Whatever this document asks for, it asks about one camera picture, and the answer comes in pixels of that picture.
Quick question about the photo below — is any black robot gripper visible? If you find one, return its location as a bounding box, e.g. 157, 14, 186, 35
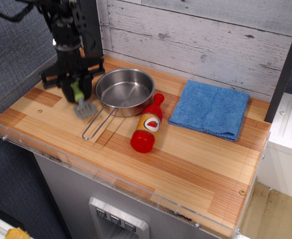
41, 47, 105, 103

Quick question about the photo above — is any green handled grey spatula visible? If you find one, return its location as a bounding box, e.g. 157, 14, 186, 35
71, 82, 97, 119

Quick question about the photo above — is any stainless steel pan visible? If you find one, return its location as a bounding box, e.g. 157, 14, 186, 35
82, 68, 155, 140

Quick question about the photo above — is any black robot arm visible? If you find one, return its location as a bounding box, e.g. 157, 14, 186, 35
12, 0, 105, 103

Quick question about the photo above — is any red toy ketchup bottle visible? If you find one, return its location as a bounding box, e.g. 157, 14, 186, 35
131, 94, 164, 153

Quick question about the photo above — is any blue folded cloth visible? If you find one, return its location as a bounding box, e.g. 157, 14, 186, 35
168, 80, 250, 141

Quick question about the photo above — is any grey toy fridge cabinet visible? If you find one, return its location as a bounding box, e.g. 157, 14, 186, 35
35, 154, 214, 239

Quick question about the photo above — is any clear acrylic table guard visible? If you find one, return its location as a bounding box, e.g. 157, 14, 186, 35
0, 34, 271, 239

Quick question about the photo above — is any silver dispenser button panel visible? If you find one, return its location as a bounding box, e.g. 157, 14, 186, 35
89, 197, 150, 239

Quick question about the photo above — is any yellow object bottom left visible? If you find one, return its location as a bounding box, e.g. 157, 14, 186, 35
5, 228, 30, 239

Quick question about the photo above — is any white toy sink unit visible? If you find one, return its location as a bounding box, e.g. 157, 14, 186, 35
257, 93, 292, 197

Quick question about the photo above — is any black left frame post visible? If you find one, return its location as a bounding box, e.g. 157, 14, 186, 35
79, 0, 103, 59

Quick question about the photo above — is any black frame post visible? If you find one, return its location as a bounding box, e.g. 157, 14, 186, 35
79, 0, 103, 59
264, 43, 292, 123

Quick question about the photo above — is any black right frame post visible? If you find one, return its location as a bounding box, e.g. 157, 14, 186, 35
264, 43, 292, 123

